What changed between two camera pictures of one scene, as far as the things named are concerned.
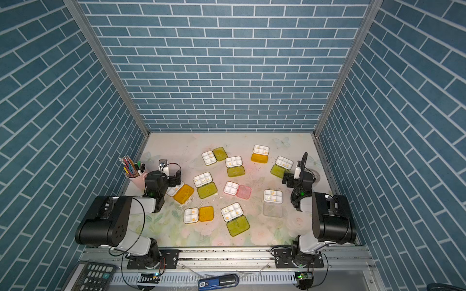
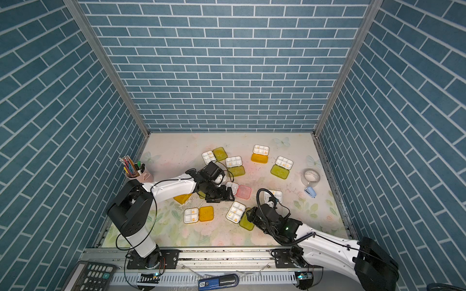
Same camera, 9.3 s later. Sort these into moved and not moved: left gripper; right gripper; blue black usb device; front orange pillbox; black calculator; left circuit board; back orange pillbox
Moved: left gripper; right gripper
Not moved: front orange pillbox; back orange pillbox; blue black usb device; black calculator; left circuit board
